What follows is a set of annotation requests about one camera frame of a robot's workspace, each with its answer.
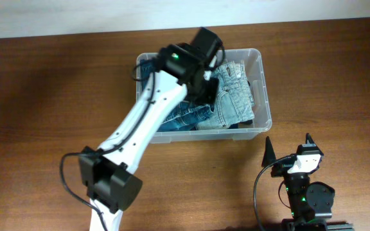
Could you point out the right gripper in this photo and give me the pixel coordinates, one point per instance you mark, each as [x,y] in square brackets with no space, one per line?
[282,167]

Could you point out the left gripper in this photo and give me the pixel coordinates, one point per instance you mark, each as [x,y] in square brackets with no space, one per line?
[211,96]

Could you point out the dark blue jeans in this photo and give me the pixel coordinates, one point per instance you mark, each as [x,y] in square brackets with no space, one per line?
[185,116]

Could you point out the light blue jeans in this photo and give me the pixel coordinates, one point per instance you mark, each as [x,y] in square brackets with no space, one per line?
[234,101]

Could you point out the clear plastic storage bin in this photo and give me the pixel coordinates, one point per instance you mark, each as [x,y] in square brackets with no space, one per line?
[262,122]

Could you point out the dark navy garment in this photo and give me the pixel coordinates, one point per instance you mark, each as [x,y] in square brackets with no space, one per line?
[247,122]

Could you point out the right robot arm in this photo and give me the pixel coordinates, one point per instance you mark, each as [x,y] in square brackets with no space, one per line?
[310,203]

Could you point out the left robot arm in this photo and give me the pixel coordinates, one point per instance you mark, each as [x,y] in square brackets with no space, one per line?
[178,72]

